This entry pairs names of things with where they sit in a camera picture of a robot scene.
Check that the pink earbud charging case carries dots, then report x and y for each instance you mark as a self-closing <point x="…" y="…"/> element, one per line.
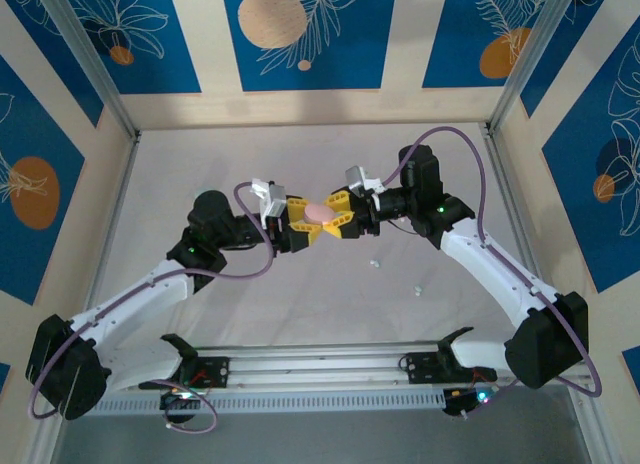
<point x="317" y="214"/>

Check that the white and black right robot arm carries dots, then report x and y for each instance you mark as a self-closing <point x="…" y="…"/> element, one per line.
<point x="500" y="274"/>

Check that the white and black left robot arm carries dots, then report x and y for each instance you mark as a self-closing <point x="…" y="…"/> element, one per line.
<point x="135" y="296"/>

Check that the mint earbud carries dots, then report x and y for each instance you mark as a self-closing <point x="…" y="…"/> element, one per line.
<point x="375" y="264"/>
<point x="418" y="290"/>

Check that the black controller board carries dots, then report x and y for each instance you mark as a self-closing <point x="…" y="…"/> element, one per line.
<point x="172" y="400"/>
<point x="457" y="401"/>

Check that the aluminium side rail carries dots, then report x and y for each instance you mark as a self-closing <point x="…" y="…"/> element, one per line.
<point x="115" y="199"/>
<point x="517" y="199"/>

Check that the long aluminium base rail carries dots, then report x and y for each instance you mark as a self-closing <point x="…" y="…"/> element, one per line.
<point x="320" y="364"/>

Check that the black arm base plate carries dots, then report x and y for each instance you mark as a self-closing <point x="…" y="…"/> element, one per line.
<point x="417" y="368"/>
<point x="220" y="371"/>

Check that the aluminium frame post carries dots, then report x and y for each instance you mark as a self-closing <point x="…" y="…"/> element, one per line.
<point x="535" y="59"/>
<point x="91" y="59"/>

